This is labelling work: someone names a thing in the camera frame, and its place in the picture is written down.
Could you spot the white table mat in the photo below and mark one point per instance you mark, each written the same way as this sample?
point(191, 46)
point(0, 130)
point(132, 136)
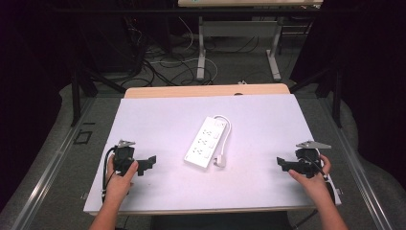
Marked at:
point(198, 179)

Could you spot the aluminium floor rail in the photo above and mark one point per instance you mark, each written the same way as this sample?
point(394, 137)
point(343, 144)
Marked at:
point(360, 179)
point(48, 167)

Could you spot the black square floor socket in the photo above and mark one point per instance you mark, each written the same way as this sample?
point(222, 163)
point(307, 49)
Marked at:
point(83, 137)

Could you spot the person's dark clothing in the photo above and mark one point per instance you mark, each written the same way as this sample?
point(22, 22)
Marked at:
point(220, 221)

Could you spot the white power plug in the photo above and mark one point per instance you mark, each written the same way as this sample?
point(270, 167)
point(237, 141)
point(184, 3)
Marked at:
point(220, 160)

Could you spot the person's right hand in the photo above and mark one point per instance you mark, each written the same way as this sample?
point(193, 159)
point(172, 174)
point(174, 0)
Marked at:
point(311, 180)

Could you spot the person's left hand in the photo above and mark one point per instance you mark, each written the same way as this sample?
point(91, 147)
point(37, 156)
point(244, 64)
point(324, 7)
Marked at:
point(119, 183)

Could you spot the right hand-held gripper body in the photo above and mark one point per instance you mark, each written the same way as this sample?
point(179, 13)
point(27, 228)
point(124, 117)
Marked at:
point(307, 156)

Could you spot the wooden table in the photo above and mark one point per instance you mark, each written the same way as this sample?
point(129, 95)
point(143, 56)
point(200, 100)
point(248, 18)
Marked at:
point(204, 90)

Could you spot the white power strip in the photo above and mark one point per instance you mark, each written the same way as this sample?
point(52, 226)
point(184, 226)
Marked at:
point(206, 142)

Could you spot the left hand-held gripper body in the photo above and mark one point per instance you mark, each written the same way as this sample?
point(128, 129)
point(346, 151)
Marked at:
point(123, 155)

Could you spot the white desk with metal legs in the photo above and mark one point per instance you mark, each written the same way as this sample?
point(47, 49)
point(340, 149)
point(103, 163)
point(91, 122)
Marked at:
point(239, 28)

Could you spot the black metal stand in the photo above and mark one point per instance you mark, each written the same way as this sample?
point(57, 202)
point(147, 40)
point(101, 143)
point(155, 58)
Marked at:
point(78, 96)
point(333, 92)

